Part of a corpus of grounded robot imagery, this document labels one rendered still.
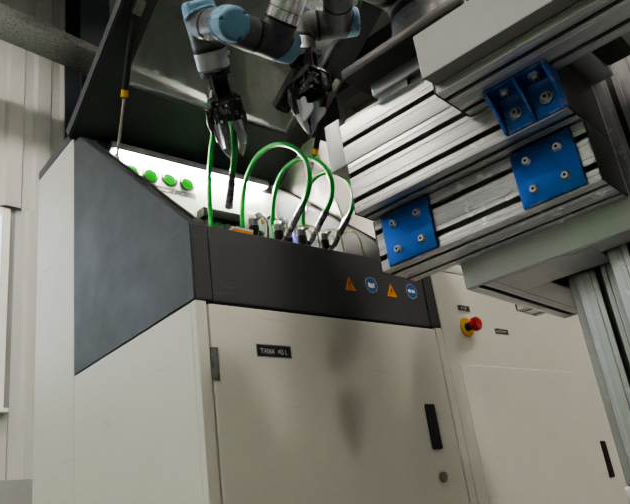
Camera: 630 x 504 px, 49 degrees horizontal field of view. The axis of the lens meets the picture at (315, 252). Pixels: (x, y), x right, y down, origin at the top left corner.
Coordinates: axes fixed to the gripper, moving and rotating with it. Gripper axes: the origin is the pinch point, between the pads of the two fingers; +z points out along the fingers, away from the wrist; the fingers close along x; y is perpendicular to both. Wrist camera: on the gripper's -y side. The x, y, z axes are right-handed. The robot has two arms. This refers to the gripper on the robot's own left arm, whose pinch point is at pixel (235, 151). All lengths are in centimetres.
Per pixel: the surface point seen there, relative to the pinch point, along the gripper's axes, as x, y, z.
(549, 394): 64, 24, 84
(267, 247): -2.7, 31.4, 14.0
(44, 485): -69, 9, 66
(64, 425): -59, 10, 51
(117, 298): -36.2, 16.0, 21.0
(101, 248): -37.3, 0.1, 13.9
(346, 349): 7, 40, 38
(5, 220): -140, -414, 102
